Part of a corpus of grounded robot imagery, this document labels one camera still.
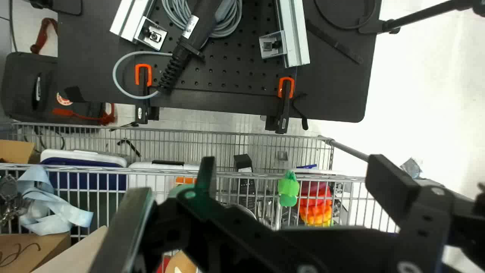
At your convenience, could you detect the black cable with strain relief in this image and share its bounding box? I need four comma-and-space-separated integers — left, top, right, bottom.
156, 0, 226, 97

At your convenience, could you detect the orange black clamp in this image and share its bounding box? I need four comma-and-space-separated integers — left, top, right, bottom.
132, 63, 162, 128
265, 75, 309, 135

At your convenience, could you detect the aluminium profile rail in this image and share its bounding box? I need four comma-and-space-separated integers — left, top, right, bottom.
109, 0, 169, 52
257, 0, 312, 70

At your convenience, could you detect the green toy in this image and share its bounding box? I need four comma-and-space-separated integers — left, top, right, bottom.
277, 170, 301, 210

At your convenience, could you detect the white wire shelf rack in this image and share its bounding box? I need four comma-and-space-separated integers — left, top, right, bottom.
0, 120, 406, 245

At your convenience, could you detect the cardboard box with handwriting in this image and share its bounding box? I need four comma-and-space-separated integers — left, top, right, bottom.
0, 232, 72, 273

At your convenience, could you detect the small brown cardboard box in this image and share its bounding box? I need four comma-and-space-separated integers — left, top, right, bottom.
0, 140, 36, 164

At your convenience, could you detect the black camera stand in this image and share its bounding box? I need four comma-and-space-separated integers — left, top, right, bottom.
357, 0, 485, 37

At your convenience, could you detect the blue white box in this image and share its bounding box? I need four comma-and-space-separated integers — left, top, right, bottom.
39, 149, 129, 207

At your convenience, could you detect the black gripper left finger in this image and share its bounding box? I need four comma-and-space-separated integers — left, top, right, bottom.
89, 187, 156, 273

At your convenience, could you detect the grey coiled cable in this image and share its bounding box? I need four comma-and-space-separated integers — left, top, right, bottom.
110, 0, 244, 102

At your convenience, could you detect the rainbow stacking toy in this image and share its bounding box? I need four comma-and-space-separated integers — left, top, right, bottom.
297, 181, 335, 228

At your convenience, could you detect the white carton box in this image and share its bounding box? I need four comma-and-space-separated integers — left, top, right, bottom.
127, 161, 201, 204

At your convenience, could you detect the black perforated table board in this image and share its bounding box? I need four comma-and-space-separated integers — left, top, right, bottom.
56, 0, 383, 125

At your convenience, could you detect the large open cardboard box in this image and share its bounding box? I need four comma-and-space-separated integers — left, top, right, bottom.
29, 225, 110, 273

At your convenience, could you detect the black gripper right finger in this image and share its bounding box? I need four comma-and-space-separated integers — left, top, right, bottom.
363, 154, 424, 234

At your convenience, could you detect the red strap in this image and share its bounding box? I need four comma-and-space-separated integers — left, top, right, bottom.
29, 17, 59, 55

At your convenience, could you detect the black fabric bag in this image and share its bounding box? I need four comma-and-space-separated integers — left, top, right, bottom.
0, 52, 118, 128

